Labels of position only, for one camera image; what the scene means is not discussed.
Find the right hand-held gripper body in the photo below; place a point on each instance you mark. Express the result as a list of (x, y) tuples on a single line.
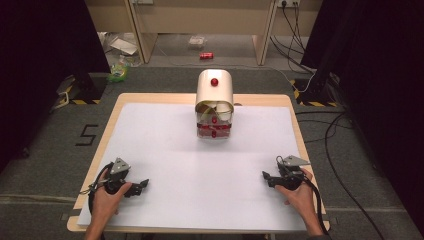
[(291, 176)]

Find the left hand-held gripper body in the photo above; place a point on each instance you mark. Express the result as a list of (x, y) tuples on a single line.
[(117, 178)]

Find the clear drawer with red contents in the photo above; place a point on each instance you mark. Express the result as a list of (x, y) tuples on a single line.
[(205, 133)]

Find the white mini drawer cabinet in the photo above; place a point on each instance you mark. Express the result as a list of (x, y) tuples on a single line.
[(213, 91)]

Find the person's right hand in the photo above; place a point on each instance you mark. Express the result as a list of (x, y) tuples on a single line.
[(301, 198)]

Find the person's left hand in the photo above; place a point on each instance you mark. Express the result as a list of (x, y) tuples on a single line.
[(105, 201)]

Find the white table mat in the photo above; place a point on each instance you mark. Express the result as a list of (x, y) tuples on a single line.
[(186, 180)]

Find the wooden table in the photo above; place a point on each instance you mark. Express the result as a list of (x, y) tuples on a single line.
[(106, 133)]

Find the clear drawer with pale contents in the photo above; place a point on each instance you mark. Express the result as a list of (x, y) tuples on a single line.
[(222, 117)]

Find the pile of red coffee sticks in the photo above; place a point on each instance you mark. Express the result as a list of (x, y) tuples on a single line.
[(204, 126)]

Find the stand base with hazard tape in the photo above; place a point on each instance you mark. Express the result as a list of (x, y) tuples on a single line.
[(311, 95), (85, 91)]

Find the pale paper packets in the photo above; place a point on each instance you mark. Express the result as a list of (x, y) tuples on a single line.
[(210, 108)]

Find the green plastic bag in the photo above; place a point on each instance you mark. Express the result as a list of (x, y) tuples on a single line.
[(117, 71)]

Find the black curtain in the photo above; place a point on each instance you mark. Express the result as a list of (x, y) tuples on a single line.
[(383, 83), (40, 66)]

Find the white crumpled plastic sheets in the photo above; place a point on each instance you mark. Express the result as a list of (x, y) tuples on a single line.
[(121, 45)]

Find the red drink can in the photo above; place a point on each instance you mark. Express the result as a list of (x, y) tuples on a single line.
[(206, 55)]

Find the clear plastic package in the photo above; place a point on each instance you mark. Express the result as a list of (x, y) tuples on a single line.
[(197, 41)]

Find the beige wooden desk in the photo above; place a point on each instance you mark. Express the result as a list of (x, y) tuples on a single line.
[(200, 16)]

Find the white wall socket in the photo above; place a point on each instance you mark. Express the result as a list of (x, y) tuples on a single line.
[(288, 2)]

